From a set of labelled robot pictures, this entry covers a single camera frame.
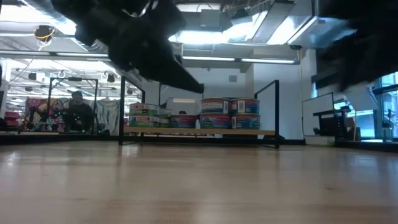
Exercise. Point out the glass window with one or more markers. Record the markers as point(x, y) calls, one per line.
point(388, 102)

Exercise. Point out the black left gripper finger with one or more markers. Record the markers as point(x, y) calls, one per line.
point(177, 83)
point(186, 76)

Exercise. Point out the long linear ceiling light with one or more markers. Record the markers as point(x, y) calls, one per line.
point(267, 60)

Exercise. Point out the black equipment cart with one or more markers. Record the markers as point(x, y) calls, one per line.
point(332, 123)

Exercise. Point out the white whiteboard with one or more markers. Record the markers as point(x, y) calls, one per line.
point(317, 112)

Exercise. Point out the white angled panel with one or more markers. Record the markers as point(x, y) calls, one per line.
point(360, 101)

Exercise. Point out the black-framed wooden shelf rack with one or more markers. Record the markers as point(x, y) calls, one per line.
point(186, 131)

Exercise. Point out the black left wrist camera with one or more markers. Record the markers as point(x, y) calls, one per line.
point(168, 15)

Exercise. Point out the red storage bin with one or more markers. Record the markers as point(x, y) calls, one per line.
point(12, 116)

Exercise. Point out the grey wall vent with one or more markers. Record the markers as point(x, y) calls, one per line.
point(233, 78)

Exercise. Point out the grey ceiling box unit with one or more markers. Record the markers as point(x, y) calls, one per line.
point(211, 18)

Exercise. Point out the pale hanging cloth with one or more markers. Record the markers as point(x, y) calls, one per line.
point(109, 115)

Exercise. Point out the person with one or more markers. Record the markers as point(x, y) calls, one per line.
point(79, 115)
point(182, 112)

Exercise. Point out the black table clamp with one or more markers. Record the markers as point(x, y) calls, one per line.
point(280, 136)

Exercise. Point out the colourful patterned quilt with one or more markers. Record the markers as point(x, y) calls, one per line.
point(34, 107)

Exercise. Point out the black table frame rails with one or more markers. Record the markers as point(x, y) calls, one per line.
point(25, 139)

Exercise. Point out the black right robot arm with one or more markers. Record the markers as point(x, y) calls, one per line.
point(373, 25)

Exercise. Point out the black hanging speaker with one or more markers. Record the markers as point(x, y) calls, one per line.
point(111, 78)
point(32, 76)

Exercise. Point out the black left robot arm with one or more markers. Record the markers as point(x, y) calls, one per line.
point(93, 15)

